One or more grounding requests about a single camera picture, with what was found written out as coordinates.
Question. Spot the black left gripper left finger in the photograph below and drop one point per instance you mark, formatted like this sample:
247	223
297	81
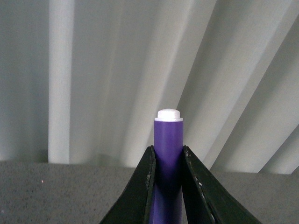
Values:
134	204

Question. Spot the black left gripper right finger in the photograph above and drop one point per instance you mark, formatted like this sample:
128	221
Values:
206	200

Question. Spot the purple marker pen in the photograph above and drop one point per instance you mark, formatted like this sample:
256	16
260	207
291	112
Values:
168	146

